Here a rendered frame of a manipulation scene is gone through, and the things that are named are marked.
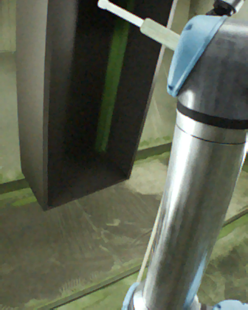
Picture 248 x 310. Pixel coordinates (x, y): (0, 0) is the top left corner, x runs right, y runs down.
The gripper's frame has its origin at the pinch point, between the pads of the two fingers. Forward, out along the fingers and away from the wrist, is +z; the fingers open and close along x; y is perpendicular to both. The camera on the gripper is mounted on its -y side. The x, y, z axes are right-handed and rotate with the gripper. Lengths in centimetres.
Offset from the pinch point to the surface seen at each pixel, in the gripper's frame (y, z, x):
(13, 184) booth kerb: 83, 146, 75
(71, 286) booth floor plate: 28, 135, -13
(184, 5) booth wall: 235, -74, 67
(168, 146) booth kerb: 203, 70, -9
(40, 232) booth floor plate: 58, 143, 28
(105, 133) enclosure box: 85, 64, 31
